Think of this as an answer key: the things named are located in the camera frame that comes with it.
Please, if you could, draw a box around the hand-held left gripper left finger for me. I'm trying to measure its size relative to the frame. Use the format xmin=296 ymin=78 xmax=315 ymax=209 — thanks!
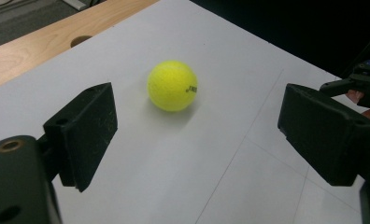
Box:
xmin=42 ymin=81 xmax=119 ymax=193

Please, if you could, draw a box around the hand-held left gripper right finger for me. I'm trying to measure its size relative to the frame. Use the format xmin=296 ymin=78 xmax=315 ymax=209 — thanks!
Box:
xmin=277 ymin=82 xmax=370 ymax=188

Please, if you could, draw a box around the yellow tennis ball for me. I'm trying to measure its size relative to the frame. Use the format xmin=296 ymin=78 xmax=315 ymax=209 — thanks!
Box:
xmin=147 ymin=60 xmax=199 ymax=113

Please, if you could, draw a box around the wooden table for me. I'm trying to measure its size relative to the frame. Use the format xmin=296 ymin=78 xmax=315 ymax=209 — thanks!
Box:
xmin=0 ymin=0 xmax=160 ymax=93

